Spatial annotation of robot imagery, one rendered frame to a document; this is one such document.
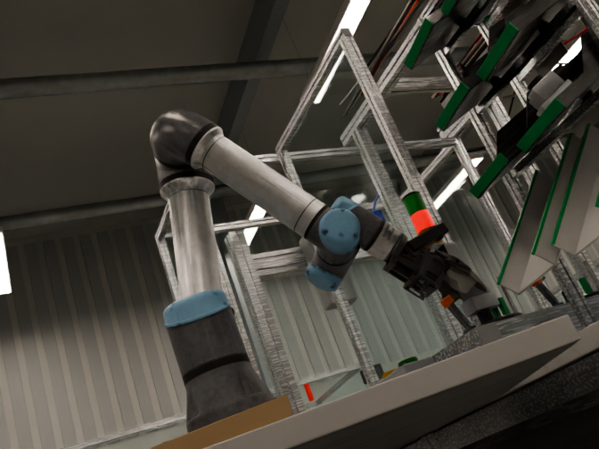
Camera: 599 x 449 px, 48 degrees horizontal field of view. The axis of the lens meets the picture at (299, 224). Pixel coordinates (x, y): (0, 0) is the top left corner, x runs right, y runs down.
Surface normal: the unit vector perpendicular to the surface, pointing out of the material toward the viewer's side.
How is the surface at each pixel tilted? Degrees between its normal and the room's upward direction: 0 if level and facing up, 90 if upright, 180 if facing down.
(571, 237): 90
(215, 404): 74
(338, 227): 92
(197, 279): 91
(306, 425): 90
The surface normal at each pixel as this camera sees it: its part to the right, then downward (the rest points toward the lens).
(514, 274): 0.19, -0.47
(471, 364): -0.04, -0.40
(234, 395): 0.12, -0.69
